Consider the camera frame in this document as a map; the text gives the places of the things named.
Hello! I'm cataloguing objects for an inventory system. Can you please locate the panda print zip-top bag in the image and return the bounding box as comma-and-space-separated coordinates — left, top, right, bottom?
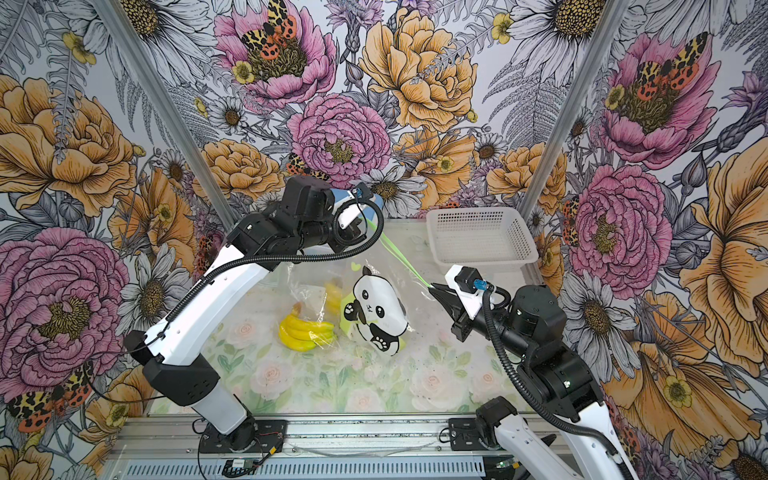
342, 234, 433, 357

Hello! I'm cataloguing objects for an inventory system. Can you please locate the clear zip-top bag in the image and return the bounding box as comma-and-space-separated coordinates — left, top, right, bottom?
279, 260, 361, 352

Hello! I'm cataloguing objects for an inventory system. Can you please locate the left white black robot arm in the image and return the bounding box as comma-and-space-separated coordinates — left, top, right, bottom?
123, 176, 384, 452

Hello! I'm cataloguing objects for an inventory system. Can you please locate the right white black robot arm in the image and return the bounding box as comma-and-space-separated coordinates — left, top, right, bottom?
429, 284, 637, 479

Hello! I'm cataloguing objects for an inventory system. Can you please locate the yellow banana bunch small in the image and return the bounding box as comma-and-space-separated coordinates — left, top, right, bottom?
324, 282, 344, 317

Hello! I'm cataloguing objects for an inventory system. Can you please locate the blue lid storage box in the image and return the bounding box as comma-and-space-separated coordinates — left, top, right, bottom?
331, 188, 383, 229

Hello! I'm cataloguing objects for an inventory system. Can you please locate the white plastic basket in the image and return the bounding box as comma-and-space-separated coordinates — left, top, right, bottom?
426, 207, 539, 269

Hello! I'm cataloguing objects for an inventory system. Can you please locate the small green circuit board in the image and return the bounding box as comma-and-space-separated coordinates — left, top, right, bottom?
221, 459, 259, 479

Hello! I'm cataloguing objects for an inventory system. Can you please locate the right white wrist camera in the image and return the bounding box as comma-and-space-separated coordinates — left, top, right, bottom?
445, 264, 487, 312

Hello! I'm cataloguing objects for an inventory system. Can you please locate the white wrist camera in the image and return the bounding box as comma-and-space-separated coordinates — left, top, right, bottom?
445, 264, 487, 312
333, 183, 373, 229

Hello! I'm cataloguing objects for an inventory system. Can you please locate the left black corrugated cable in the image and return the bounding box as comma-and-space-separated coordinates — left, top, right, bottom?
161, 194, 385, 328

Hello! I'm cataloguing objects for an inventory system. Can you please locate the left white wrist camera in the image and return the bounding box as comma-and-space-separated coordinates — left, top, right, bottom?
333, 183, 373, 229

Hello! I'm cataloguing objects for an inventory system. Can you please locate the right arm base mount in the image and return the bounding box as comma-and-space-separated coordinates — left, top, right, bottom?
447, 417, 499, 451

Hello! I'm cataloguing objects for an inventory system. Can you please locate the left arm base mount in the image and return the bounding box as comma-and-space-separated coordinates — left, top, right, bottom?
200, 418, 288, 455

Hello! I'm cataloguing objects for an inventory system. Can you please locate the aluminium front rail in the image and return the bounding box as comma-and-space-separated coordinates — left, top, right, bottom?
101, 413, 578, 479

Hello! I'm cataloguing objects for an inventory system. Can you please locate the left aluminium corner post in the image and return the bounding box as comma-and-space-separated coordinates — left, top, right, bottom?
94, 1, 238, 232

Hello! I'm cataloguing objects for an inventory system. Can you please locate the aluminium corner post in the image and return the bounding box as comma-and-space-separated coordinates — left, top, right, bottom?
518, 0, 631, 220
94, 1, 238, 232

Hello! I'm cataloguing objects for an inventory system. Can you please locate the right aluminium corner post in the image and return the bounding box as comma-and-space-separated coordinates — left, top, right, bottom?
518, 0, 631, 220

